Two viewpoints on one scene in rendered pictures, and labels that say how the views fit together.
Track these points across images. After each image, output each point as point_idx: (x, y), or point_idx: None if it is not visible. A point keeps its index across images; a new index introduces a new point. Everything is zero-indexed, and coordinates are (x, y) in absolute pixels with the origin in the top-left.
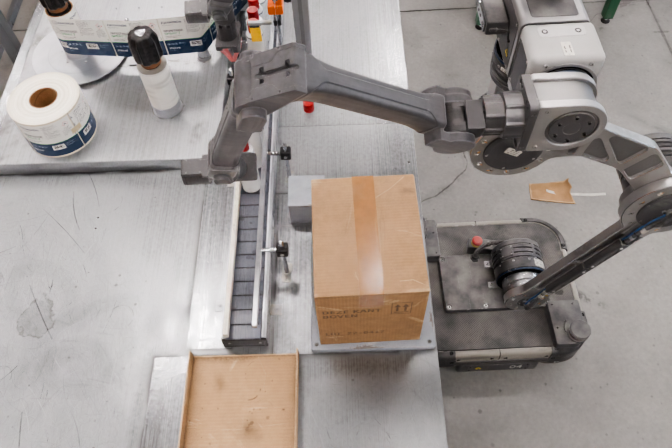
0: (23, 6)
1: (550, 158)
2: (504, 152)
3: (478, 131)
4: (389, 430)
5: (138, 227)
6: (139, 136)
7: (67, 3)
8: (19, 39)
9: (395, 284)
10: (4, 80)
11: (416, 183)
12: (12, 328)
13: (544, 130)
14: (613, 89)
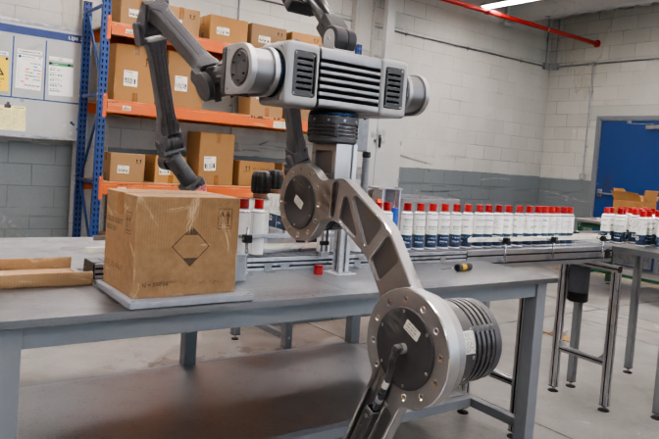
0: (360, 333)
1: (320, 220)
2: (293, 200)
3: (211, 73)
4: (39, 305)
5: None
6: None
7: (278, 191)
8: (333, 339)
9: (135, 193)
10: (296, 344)
11: (293, 298)
12: (64, 246)
13: (229, 69)
14: None
